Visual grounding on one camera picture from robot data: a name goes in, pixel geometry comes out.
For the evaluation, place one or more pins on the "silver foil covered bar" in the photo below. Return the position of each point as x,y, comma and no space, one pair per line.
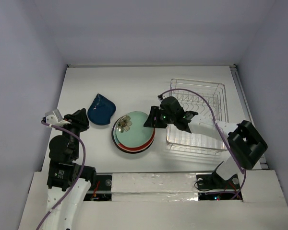
153,187

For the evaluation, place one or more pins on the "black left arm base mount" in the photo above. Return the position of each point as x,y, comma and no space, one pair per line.
101,191

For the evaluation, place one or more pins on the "green plate with white rim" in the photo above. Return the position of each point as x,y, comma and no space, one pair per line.
129,130

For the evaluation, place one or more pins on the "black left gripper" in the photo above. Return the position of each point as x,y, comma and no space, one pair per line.
79,118

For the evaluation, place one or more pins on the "red and teal glazed plate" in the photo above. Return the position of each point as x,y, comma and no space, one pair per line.
146,145

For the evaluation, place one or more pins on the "dark blue teardrop plate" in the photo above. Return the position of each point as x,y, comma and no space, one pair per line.
101,110

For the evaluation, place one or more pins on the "dark teal floral plate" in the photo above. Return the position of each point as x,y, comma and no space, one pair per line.
117,146

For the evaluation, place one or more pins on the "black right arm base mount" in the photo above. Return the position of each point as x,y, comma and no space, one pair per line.
208,182

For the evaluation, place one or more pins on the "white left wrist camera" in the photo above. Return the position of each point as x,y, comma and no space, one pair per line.
54,118

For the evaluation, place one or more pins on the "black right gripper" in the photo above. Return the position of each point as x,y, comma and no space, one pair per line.
155,117

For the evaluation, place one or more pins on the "chrome wire dish rack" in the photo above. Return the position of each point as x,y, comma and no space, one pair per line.
209,100

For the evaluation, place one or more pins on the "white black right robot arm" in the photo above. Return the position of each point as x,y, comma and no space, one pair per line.
244,143

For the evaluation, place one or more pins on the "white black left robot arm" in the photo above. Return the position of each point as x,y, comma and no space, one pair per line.
68,182

